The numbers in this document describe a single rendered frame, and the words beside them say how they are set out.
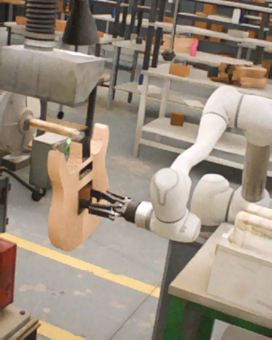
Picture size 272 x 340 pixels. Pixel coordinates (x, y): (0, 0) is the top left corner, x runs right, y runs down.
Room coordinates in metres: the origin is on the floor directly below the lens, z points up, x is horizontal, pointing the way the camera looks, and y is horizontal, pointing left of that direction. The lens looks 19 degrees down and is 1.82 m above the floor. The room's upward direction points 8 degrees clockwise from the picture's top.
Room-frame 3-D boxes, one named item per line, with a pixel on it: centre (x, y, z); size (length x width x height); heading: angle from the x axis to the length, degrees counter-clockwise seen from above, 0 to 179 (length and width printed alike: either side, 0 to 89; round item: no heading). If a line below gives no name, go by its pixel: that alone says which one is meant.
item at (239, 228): (1.52, -0.32, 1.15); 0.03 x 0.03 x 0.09
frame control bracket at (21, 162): (2.20, 0.46, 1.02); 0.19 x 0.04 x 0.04; 158
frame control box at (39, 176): (2.26, 0.43, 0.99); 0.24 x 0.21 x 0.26; 68
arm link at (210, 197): (2.49, -0.36, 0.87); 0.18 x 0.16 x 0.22; 72
